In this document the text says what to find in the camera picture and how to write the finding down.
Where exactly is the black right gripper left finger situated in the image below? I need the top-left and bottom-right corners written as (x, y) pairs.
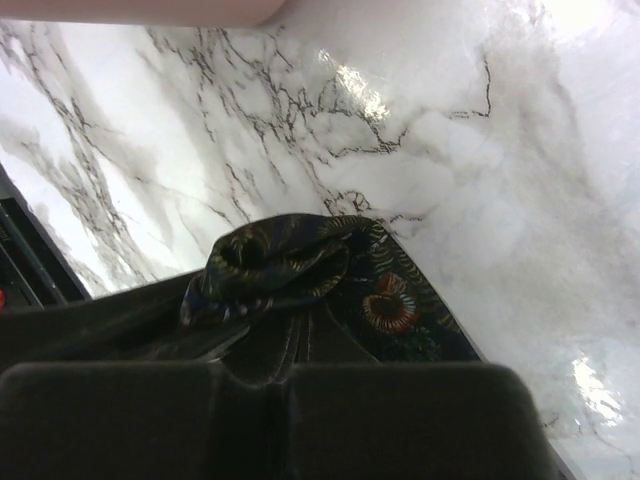
top-left (1, 316), bottom-right (301, 479)

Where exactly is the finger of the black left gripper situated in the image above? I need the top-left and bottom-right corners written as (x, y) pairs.
top-left (1, 274), bottom-right (240, 371)

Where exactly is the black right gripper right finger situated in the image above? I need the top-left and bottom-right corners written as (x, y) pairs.
top-left (279, 309), bottom-right (558, 479)

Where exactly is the pink divided organizer box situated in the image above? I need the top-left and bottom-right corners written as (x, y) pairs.
top-left (1, 0), bottom-right (284, 27)

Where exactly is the dark green nature-print tie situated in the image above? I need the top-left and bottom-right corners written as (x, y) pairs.
top-left (180, 214), bottom-right (479, 362)

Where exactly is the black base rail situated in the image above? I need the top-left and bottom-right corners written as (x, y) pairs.
top-left (1, 171), bottom-right (91, 313)

